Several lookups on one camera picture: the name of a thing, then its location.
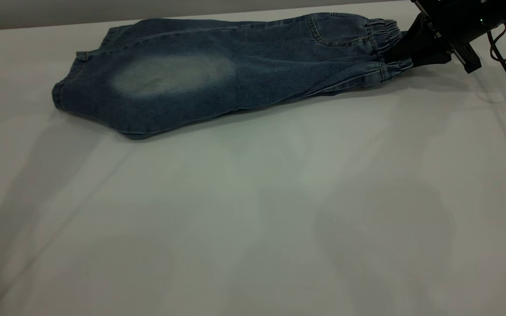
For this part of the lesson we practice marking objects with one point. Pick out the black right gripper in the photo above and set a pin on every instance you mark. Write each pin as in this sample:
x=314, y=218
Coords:
x=459, y=17

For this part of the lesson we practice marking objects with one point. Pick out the blue denim shorts basketball print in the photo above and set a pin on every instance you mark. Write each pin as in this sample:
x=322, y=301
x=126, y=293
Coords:
x=191, y=74

